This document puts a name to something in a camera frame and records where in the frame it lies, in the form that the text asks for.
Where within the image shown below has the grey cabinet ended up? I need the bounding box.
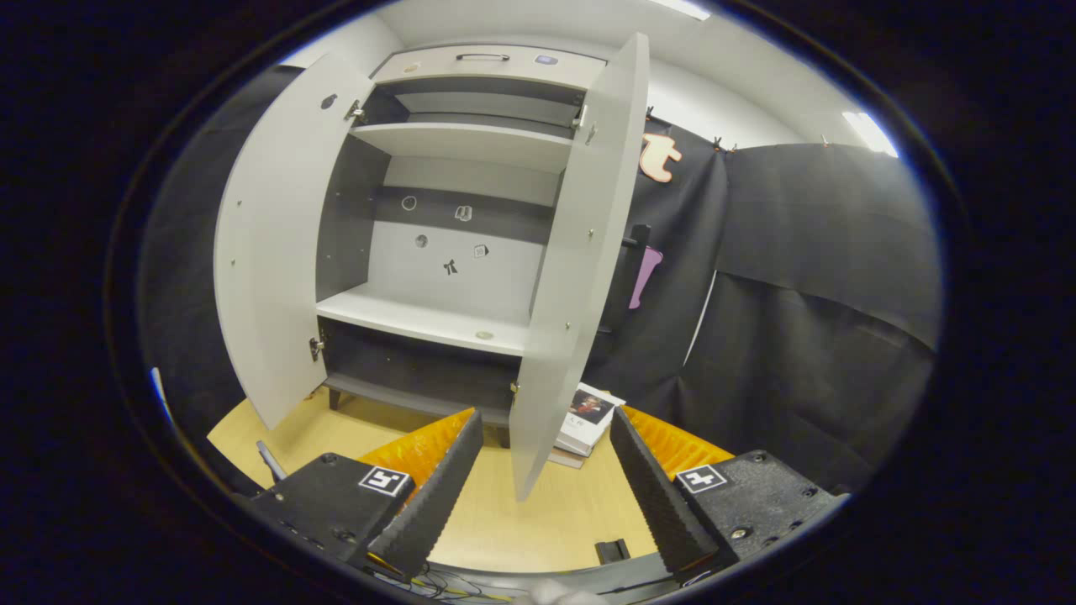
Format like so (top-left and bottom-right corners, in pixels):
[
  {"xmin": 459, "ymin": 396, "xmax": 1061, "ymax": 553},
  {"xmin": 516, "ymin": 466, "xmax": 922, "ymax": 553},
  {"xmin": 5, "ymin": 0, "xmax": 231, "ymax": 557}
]
[{"xmin": 315, "ymin": 44, "xmax": 610, "ymax": 446}]

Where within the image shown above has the thin white cabinet shelf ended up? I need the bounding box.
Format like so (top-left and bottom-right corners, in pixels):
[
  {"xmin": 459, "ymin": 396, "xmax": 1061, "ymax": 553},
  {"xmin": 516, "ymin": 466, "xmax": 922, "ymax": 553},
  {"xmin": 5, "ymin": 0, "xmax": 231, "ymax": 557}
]
[{"xmin": 349, "ymin": 122, "xmax": 575, "ymax": 175}]

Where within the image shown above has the grey cabinet drawer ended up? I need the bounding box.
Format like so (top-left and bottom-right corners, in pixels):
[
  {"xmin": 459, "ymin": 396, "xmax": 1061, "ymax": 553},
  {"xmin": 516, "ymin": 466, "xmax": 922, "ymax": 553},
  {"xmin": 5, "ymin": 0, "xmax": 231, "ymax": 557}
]
[{"xmin": 372, "ymin": 45, "xmax": 608, "ymax": 92}]

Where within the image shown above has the black door handle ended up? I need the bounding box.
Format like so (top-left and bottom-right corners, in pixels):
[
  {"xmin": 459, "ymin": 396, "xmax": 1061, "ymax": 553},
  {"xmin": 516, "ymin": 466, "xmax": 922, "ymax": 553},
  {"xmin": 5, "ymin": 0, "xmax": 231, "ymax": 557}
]
[{"xmin": 599, "ymin": 223, "xmax": 654, "ymax": 335}]

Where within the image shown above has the small ceiling light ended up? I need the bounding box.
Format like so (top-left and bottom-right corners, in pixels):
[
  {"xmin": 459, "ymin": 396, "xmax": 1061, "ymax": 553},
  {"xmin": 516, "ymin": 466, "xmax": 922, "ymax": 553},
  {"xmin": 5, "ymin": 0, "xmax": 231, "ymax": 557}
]
[{"xmin": 843, "ymin": 111, "xmax": 899, "ymax": 158}]

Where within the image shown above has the thick white cabinet shelf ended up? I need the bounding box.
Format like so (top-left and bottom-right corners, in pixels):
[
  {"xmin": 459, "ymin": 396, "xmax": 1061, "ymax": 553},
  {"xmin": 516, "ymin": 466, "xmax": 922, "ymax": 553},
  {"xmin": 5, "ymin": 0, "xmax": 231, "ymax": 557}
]
[{"xmin": 317, "ymin": 283, "xmax": 539, "ymax": 358}]

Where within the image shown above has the long ceiling light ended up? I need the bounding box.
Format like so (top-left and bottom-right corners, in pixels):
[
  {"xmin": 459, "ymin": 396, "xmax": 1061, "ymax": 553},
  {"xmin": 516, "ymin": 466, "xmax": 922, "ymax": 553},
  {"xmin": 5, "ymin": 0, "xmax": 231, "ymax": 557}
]
[{"xmin": 647, "ymin": 0, "xmax": 711, "ymax": 22}]

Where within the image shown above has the grey cabinet door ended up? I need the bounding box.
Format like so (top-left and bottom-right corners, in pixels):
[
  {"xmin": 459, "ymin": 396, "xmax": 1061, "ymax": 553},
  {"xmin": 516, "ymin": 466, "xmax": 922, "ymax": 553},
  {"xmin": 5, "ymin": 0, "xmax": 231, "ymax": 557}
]
[{"xmin": 509, "ymin": 32, "xmax": 651, "ymax": 502}]

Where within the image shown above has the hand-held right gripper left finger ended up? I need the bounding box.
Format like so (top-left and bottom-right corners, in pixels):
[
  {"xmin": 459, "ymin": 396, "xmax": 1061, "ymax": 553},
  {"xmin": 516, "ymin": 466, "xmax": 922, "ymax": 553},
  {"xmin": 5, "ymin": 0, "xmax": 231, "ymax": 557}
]
[{"xmin": 246, "ymin": 408, "xmax": 485, "ymax": 582}]

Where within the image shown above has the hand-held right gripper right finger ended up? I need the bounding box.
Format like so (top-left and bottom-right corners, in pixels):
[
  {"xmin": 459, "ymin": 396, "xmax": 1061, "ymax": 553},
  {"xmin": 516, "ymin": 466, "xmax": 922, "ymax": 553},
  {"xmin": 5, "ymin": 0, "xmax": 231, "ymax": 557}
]
[{"xmin": 609, "ymin": 406, "xmax": 852, "ymax": 587}]

